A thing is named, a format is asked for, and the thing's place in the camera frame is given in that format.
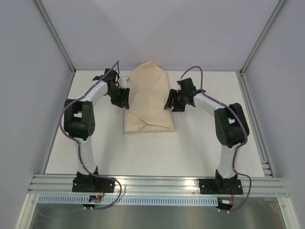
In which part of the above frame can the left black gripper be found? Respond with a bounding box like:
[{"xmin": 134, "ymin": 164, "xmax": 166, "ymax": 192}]
[{"xmin": 106, "ymin": 85, "xmax": 130, "ymax": 109}]

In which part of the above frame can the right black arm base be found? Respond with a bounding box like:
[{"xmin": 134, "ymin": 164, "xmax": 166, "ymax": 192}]
[{"xmin": 196, "ymin": 177, "xmax": 244, "ymax": 195}]

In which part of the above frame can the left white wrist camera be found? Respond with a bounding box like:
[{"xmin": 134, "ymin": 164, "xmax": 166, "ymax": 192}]
[{"xmin": 118, "ymin": 76, "xmax": 130, "ymax": 89}]

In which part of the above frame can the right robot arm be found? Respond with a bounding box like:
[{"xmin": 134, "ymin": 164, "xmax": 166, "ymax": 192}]
[{"xmin": 164, "ymin": 78, "xmax": 249, "ymax": 195}]

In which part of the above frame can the aluminium frame post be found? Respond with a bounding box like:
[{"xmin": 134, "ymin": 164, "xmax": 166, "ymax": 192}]
[
  {"xmin": 32, "ymin": 0, "xmax": 76, "ymax": 75},
  {"xmin": 239, "ymin": 0, "xmax": 288, "ymax": 77}
]

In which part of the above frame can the left aluminium frame post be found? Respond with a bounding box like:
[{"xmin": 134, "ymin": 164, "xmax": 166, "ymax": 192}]
[{"xmin": 32, "ymin": 0, "xmax": 76, "ymax": 75}]

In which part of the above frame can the right aluminium frame post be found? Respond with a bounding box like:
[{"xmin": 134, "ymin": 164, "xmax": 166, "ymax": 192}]
[{"xmin": 239, "ymin": 0, "xmax": 288, "ymax": 77}]

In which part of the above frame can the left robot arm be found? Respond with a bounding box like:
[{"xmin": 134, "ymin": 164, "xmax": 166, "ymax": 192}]
[{"xmin": 60, "ymin": 69, "xmax": 130, "ymax": 191}]

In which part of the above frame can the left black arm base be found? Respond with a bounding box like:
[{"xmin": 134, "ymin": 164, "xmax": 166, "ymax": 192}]
[{"xmin": 72, "ymin": 177, "xmax": 115, "ymax": 193}]

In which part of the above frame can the beige cloth mat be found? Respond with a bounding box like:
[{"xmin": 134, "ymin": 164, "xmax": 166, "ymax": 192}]
[{"xmin": 123, "ymin": 61, "xmax": 175, "ymax": 133}]

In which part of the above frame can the aluminium mounting rail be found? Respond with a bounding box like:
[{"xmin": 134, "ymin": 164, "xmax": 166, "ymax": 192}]
[{"xmin": 28, "ymin": 174, "xmax": 290, "ymax": 198}]

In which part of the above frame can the slotted cable duct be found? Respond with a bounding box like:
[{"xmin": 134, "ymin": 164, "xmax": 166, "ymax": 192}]
[{"xmin": 37, "ymin": 194, "xmax": 218, "ymax": 207}]

